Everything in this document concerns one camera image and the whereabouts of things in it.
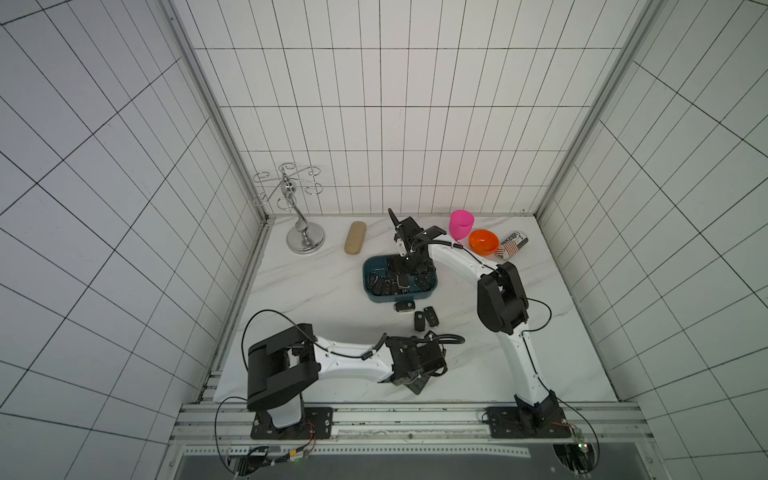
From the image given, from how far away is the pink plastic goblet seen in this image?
3.26 ft

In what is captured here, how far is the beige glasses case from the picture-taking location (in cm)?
109

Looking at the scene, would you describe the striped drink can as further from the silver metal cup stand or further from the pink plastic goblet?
the silver metal cup stand

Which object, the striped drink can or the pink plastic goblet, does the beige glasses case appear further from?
the striped drink can

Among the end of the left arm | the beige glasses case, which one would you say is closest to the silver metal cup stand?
the beige glasses case
